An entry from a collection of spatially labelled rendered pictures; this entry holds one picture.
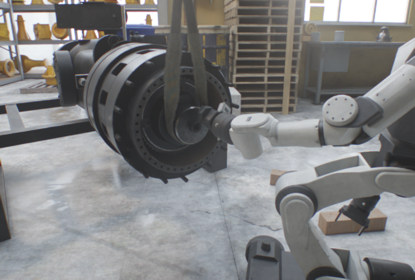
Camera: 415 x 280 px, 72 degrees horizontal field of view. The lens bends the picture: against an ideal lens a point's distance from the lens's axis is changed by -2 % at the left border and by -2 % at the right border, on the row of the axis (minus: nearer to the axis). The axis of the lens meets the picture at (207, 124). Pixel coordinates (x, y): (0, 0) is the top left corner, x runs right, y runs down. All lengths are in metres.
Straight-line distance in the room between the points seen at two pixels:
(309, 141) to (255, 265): 0.81
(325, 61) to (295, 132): 4.89
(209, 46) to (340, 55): 2.53
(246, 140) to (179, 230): 1.21
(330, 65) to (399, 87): 4.92
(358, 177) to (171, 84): 0.68
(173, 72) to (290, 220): 0.64
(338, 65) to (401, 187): 4.78
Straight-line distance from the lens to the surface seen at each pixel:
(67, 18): 3.76
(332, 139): 0.75
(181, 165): 1.15
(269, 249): 1.47
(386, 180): 1.05
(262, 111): 4.69
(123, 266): 1.75
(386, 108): 0.75
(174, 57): 0.99
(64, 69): 2.31
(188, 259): 1.73
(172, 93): 1.01
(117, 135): 1.05
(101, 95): 1.26
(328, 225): 1.98
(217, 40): 4.25
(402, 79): 0.78
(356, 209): 1.44
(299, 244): 1.16
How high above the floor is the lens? 1.15
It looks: 17 degrees down
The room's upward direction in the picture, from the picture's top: straight up
